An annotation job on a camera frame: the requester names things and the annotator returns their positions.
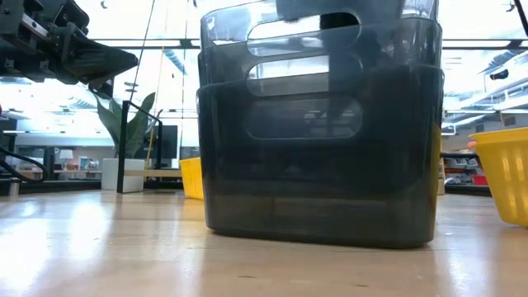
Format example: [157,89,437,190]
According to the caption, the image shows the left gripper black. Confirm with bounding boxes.
[0,0,139,98]

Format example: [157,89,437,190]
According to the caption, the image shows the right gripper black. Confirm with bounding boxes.
[276,0,404,30]

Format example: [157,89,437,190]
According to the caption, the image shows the grey translucent plastic basket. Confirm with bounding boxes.
[200,0,439,53]
[197,18,444,91]
[196,65,446,250]

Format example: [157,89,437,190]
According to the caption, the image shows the yellow slotted plastic basket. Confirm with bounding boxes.
[469,126,528,228]
[179,156,205,201]

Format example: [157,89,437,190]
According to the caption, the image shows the black overhead beam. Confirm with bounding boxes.
[88,38,528,50]

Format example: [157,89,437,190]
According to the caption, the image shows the green leafy plant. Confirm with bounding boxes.
[93,91,157,160]

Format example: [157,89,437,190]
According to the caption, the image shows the black background monitor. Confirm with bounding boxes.
[144,125,179,170]

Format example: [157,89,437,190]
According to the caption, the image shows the white plant pot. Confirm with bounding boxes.
[101,158,146,193]

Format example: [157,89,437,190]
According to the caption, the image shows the background storage shelving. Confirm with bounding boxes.
[440,151,493,196]

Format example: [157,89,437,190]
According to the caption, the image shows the thin black hanging cable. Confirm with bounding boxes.
[126,0,157,104]

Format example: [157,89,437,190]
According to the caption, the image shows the black frame wooden board shelf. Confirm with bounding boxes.
[116,100,183,194]

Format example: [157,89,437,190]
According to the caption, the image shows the black curved cable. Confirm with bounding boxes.
[0,146,49,185]

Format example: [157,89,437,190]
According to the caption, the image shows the black aluminium table frame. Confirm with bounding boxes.
[0,178,493,197]

